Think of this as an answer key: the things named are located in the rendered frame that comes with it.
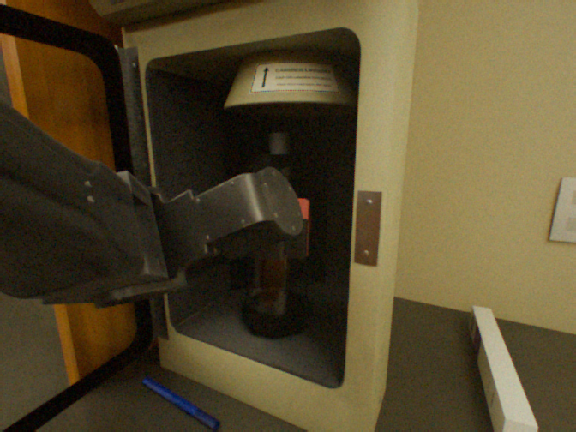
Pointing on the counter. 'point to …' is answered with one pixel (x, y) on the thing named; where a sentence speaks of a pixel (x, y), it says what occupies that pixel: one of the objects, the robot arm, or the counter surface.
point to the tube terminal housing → (263, 375)
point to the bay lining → (342, 131)
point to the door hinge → (141, 155)
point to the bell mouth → (293, 85)
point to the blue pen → (182, 404)
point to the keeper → (368, 226)
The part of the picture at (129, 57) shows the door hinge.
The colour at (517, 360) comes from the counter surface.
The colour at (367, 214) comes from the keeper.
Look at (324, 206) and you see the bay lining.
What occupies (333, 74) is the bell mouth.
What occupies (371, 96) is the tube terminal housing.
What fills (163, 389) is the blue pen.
